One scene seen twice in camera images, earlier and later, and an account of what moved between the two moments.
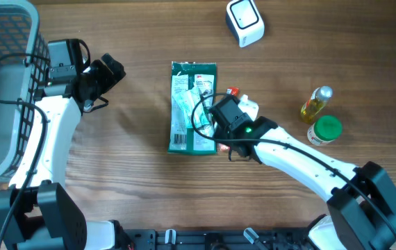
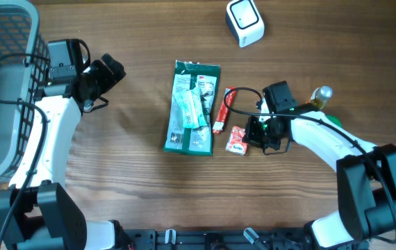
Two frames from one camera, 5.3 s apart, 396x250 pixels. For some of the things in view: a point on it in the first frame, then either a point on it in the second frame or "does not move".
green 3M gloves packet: x=193 y=87 does not move
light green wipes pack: x=193 y=107 does not move
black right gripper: x=222 y=133 -> x=254 y=138
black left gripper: x=108 y=74 does not move
